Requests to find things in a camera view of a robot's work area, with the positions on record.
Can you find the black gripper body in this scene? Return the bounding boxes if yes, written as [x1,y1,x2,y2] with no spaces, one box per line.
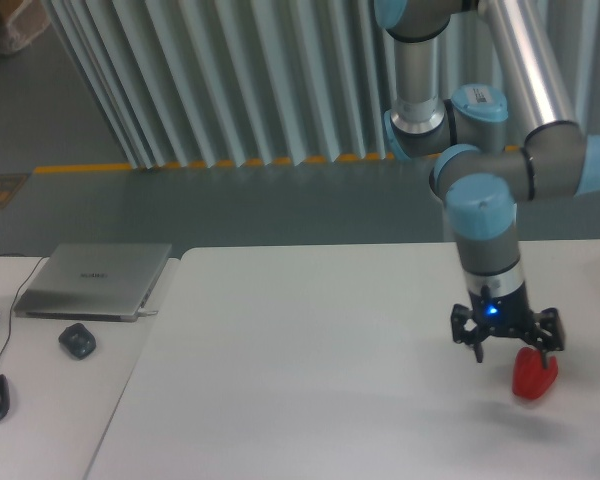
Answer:
[467,282,534,342]

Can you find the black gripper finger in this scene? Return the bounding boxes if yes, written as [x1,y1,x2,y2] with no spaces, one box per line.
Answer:
[522,307,565,369]
[450,304,486,363]

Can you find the red pepper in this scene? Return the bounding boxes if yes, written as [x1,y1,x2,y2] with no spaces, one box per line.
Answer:
[512,347,559,401]

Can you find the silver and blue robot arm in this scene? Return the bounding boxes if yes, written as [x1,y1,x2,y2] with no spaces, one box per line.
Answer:
[374,1,600,367]

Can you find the silver closed laptop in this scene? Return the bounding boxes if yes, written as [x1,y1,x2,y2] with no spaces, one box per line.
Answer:
[14,243,172,322]

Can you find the white folding screen partition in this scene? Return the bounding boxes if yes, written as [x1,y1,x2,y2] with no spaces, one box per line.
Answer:
[41,1,600,169]

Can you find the black earbuds case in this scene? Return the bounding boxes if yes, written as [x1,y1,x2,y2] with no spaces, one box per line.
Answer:
[58,323,97,360]

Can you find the wrapped cardboard boxes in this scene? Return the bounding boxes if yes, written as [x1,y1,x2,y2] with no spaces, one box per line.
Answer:
[0,0,50,56]

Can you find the black mouse cable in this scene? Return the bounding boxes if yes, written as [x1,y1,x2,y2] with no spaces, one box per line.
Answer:
[0,253,50,377]

